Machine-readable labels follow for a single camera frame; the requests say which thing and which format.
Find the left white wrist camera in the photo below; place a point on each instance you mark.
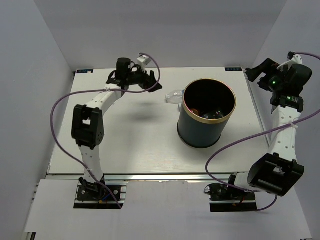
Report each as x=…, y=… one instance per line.
x=143, y=61

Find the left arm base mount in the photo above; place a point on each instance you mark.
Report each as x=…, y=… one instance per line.
x=90, y=200

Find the dark round bin gold rim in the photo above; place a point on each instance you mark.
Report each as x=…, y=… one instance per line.
x=207, y=105

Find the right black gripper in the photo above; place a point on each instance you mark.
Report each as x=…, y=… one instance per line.
x=268, y=66

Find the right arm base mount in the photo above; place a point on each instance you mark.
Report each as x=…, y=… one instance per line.
x=226, y=199

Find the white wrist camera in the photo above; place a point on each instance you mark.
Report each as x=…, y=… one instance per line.
x=292, y=58
x=143, y=61

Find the right blue table sticker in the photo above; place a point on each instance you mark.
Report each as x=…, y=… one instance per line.
x=233, y=69

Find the left blue table sticker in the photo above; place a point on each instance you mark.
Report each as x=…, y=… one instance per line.
x=84, y=71

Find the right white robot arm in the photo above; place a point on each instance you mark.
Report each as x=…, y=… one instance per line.
x=278, y=171

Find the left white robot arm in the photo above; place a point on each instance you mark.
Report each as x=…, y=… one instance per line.
x=87, y=122

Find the orange plastic bottle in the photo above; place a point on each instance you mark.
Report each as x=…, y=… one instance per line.
x=195, y=111

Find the blue table sticker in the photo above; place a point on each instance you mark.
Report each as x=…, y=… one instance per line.
x=233, y=69
x=84, y=71

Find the aluminium front rail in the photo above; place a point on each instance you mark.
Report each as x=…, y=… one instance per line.
x=137, y=177

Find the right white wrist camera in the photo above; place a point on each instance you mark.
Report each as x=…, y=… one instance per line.
x=292, y=58

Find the clear bottle white cap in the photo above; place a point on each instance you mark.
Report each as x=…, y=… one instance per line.
x=175, y=97

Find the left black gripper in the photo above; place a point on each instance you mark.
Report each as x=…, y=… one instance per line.
x=148, y=81

